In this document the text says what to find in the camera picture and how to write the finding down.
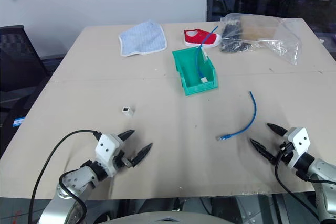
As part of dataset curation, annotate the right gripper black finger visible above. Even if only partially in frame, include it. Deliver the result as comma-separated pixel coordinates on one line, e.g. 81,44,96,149
266,123,288,138
249,138,277,164

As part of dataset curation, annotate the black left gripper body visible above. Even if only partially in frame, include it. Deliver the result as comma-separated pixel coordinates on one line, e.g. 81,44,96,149
114,140,135,172

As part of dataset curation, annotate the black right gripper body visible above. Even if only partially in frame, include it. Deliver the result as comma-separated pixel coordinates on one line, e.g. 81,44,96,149
272,136,295,165

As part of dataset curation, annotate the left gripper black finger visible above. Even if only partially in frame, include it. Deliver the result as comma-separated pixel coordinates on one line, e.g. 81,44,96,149
117,129,135,142
130,142,154,168

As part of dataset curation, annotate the grey rounded robot torso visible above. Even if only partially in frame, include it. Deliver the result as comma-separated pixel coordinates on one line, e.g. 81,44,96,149
98,209,238,224

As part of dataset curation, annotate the green plastic storage bin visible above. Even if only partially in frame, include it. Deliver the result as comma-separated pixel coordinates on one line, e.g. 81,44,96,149
172,46,219,97

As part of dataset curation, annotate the clear plastic bag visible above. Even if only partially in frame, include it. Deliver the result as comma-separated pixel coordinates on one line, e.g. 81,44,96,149
219,13,303,66

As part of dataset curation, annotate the light blue checked cloth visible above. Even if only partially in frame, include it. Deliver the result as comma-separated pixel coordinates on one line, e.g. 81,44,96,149
118,19,168,58

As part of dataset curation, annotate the black parts pile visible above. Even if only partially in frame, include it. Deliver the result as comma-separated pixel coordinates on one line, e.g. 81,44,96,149
219,16,254,53

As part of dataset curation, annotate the red child's shoe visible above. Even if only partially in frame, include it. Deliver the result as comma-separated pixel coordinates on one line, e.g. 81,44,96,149
183,28,221,48

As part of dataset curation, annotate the black mesh office chair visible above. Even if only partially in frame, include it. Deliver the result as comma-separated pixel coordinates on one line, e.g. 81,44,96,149
0,25,55,116

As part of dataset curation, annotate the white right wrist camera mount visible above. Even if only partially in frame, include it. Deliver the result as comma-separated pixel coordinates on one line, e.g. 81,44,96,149
284,127,312,169

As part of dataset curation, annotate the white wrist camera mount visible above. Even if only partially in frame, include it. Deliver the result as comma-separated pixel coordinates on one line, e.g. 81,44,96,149
284,127,312,169
94,133,124,178

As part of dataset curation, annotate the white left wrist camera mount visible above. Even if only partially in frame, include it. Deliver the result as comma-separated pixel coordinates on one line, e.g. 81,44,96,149
94,133,124,178

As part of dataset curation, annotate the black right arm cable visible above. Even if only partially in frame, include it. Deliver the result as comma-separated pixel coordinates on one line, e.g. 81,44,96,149
275,144,327,220

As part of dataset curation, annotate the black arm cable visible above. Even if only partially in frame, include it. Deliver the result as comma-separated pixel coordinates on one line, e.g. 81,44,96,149
275,144,327,220
28,129,102,224

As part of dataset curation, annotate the short blue Ethernet cable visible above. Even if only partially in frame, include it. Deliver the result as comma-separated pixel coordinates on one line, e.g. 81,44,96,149
215,91,258,142

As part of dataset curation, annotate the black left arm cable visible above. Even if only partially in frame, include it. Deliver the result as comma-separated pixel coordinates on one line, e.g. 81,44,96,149
28,129,102,224

